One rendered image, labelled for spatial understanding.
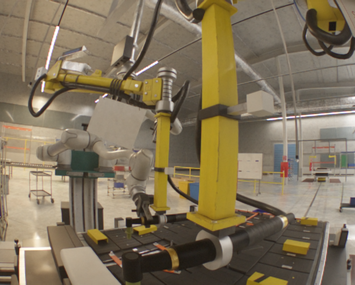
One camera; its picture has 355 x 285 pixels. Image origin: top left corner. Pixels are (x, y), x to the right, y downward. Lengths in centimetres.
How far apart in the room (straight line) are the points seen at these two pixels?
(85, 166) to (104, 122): 114
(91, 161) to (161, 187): 137
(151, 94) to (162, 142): 25
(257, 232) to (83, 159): 194
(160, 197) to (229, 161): 63
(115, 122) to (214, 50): 78
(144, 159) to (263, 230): 74
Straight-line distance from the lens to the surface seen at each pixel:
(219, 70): 35
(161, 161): 90
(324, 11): 72
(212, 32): 41
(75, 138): 136
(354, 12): 64
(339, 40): 59
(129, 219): 91
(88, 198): 230
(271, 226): 50
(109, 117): 108
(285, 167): 1341
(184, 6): 58
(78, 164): 215
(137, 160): 103
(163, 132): 91
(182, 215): 101
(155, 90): 95
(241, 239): 41
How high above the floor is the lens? 151
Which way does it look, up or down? 5 degrees up
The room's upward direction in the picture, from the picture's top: 3 degrees clockwise
